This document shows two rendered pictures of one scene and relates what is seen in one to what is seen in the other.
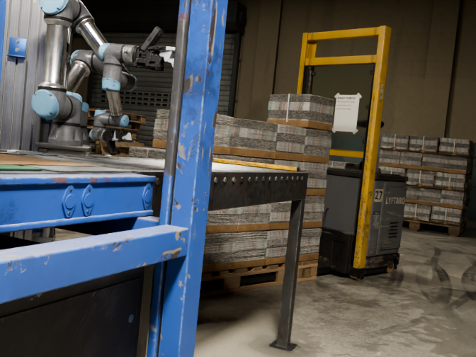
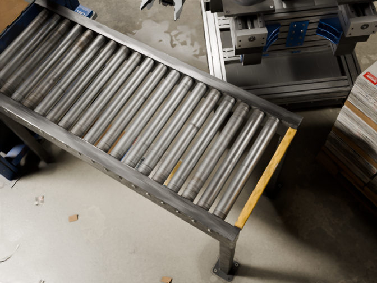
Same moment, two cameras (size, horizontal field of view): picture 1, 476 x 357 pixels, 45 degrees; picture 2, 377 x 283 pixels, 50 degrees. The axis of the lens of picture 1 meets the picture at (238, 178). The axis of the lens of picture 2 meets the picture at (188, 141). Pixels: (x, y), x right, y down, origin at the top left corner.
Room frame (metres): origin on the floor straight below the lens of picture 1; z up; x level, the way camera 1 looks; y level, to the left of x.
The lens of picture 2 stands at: (2.56, -0.61, 2.18)
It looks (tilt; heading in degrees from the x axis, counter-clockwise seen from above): 64 degrees down; 106
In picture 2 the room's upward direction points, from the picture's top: 9 degrees counter-clockwise
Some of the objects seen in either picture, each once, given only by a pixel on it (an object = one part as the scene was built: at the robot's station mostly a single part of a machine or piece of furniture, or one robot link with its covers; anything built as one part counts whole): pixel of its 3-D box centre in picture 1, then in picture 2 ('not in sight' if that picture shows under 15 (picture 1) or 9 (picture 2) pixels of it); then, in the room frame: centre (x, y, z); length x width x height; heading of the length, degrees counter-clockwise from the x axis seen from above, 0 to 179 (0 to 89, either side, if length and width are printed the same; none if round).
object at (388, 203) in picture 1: (350, 218); not in sight; (4.66, -0.96, 0.40); 0.69 x 0.55 x 0.80; 46
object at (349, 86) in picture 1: (338, 106); not in sight; (4.40, -0.71, 1.28); 0.57 x 0.01 x 0.65; 46
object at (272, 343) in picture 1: (283, 344); (225, 267); (2.56, -0.28, 0.01); 0.14 x 0.13 x 0.01; 66
